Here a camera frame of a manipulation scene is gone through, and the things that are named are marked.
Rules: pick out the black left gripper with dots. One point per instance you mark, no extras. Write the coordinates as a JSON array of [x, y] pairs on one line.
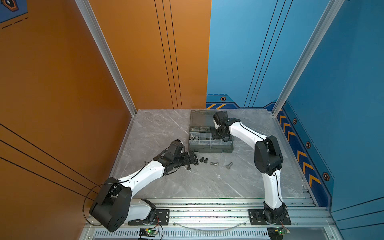
[[187, 161]]

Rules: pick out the aluminium corner post left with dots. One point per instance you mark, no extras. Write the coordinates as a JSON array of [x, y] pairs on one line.
[[101, 42]]

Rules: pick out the green circuit board left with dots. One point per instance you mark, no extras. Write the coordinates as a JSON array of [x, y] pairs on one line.
[[147, 234]]

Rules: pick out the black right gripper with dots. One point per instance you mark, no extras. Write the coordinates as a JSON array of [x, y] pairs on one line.
[[215, 137]]

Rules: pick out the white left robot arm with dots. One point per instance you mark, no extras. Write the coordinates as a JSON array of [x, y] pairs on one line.
[[115, 203]]

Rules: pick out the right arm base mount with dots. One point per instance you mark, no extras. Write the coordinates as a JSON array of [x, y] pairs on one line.
[[269, 216]]

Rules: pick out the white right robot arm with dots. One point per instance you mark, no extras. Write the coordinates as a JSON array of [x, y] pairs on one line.
[[268, 159]]

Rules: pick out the aluminium corner post right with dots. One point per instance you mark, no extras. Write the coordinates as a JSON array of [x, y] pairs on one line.
[[318, 34]]

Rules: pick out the aluminium corner post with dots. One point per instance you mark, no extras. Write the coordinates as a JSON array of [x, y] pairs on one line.
[[318, 34], [101, 42]]

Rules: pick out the green circuit board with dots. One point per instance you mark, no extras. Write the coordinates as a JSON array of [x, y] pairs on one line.
[[277, 234], [147, 234]]

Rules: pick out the grey plastic organizer box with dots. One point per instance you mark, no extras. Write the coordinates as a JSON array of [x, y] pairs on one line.
[[202, 125]]

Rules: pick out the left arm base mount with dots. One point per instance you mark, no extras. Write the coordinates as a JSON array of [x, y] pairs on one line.
[[143, 212]]

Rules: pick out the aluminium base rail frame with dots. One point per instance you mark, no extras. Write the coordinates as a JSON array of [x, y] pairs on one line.
[[228, 219]]

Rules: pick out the green circuit board right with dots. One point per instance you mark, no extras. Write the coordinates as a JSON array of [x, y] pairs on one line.
[[277, 234]]

